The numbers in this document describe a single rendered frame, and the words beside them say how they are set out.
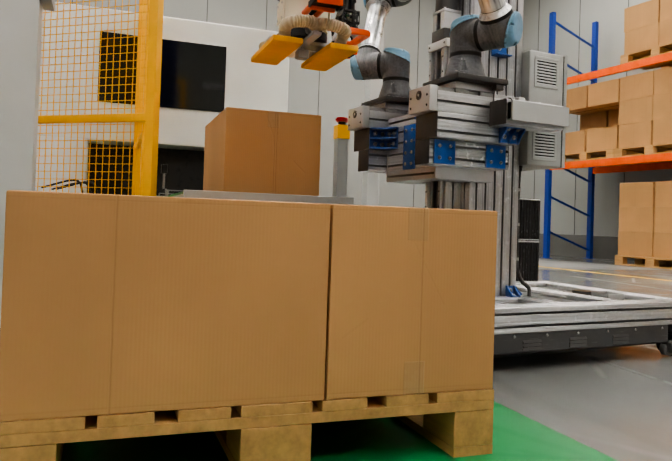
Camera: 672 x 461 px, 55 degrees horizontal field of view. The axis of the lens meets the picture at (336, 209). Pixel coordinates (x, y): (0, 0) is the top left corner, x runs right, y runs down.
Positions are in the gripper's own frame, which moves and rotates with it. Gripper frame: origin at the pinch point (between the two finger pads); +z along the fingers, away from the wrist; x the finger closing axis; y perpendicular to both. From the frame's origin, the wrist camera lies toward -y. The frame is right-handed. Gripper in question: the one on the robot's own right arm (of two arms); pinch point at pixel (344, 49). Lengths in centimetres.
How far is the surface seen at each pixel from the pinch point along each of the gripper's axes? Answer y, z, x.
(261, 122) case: -12.3, 30.5, -30.2
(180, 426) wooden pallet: 119, 110, -73
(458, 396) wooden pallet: 119, 108, -14
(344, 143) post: -64, 29, 25
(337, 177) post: -64, 47, 22
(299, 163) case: -12.4, 46.1, -13.6
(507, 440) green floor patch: 112, 121, 4
